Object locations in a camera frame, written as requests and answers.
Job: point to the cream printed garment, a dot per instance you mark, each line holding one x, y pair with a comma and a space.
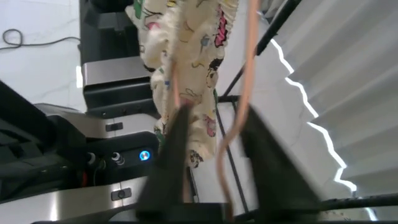
192, 46

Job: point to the pink clothes hanger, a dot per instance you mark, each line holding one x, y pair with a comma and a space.
245, 93

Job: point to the white curtain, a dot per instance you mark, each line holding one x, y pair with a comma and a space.
357, 77

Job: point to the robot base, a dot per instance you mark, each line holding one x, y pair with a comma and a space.
115, 71

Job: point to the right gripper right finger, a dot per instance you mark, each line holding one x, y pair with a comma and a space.
280, 180

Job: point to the black clothes rack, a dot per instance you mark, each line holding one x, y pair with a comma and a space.
273, 28

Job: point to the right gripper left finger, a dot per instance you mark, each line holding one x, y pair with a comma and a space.
168, 174

